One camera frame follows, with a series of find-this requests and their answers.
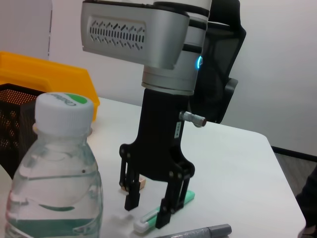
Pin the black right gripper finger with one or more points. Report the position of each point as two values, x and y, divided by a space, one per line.
132 193
171 200

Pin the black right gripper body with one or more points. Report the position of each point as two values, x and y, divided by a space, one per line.
161 138

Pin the beige eraser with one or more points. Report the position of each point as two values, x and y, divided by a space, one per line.
142 184

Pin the mint green utility knife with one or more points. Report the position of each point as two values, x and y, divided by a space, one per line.
146 221

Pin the clear green-label water bottle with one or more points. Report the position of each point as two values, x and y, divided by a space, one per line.
54 173

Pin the grey marker pen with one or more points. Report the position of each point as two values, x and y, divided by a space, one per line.
198 231

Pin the pale green wavy fruit bowl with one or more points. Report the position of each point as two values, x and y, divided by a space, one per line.
3 188

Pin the black mesh pen holder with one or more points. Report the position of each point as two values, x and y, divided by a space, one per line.
15 124

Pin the black office chair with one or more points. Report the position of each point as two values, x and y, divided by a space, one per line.
218 74

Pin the yellow plastic bin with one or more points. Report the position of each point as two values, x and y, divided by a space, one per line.
62 79

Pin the person in dark clothing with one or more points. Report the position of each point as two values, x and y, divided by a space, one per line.
308 198

